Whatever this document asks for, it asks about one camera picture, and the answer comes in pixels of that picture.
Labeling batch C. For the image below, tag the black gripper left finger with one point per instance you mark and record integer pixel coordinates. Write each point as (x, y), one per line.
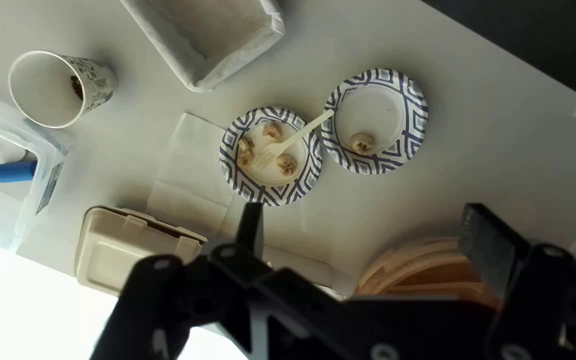
(251, 227)

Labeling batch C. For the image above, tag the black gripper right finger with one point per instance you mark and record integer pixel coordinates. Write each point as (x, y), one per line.
(491, 246)

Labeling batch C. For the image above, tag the beige takeaway pack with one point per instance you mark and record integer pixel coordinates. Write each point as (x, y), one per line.
(115, 238)

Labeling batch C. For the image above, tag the large wooden bowl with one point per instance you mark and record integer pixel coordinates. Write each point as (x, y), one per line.
(428, 267)

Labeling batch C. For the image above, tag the clear plastic lid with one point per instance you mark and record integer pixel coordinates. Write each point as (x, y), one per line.
(191, 189)

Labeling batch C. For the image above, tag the blue patterned plate with spoon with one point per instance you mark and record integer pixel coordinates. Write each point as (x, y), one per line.
(288, 177)

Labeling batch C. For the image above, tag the white plastic spoon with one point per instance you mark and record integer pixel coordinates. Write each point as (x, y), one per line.
(274, 151)

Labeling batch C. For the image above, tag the blue patterned paper plate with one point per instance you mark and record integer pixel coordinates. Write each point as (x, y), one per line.
(378, 123)

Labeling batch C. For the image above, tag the blue cylinder in bin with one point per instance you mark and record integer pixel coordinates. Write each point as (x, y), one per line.
(16, 170)

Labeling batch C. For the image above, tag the patterned paper cup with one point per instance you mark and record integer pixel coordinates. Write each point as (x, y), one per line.
(54, 91)

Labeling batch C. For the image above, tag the clear plastic storage bin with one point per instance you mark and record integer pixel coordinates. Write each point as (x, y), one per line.
(22, 203)

